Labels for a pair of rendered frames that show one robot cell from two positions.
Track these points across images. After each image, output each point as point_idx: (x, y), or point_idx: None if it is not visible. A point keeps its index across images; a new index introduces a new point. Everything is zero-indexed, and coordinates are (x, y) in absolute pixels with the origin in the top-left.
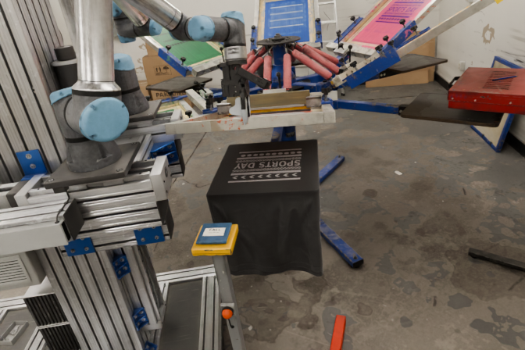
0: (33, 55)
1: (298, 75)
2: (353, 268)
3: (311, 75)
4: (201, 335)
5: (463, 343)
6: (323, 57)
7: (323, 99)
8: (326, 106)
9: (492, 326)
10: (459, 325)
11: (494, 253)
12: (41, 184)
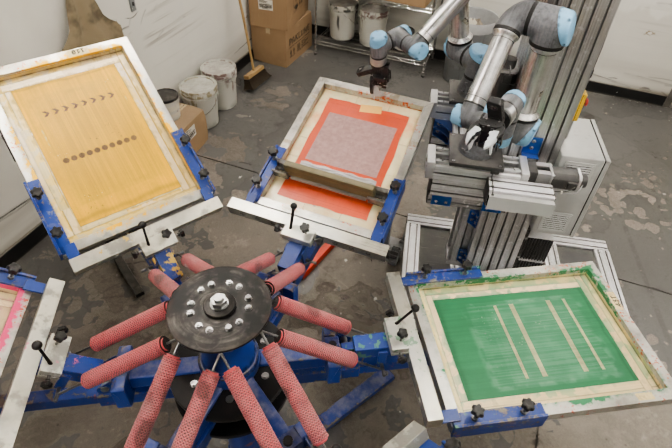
0: (518, 47)
1: None
2: None
3: (155, 367)
4: (417, 255)
5: (230, 240)
6: (162, 278)
7: (260, 186)
8: (299, 120)
9: (201, 242)
10: (220, 249)
11: (120, 290)
12: None
